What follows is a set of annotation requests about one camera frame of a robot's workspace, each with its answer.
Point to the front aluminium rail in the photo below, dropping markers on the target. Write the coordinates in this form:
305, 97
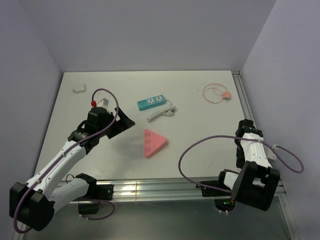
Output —
130, 190

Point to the white wall charger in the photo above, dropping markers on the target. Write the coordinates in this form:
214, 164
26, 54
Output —
80, 89

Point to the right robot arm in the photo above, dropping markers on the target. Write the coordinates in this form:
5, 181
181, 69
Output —
256, 183

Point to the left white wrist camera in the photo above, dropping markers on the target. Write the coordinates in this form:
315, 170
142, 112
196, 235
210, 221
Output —
103, 103

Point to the pink triangular power strip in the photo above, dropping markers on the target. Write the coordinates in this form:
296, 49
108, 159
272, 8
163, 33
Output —
153, 142

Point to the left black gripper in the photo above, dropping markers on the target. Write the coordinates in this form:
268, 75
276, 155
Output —
121, 125

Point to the aluminium rail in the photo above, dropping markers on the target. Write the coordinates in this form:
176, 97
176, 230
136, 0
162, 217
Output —
246, 108
130, 190

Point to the teal power strip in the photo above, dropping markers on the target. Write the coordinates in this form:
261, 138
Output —
151, 102

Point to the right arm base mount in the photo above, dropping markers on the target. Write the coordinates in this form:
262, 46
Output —
221, 195

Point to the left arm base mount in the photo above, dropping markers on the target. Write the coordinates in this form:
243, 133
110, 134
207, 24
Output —
100, 197

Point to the right side aluminium rail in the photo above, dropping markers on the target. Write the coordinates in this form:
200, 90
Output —
246, 108

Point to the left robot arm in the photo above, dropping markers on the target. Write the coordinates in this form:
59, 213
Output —
35, 202

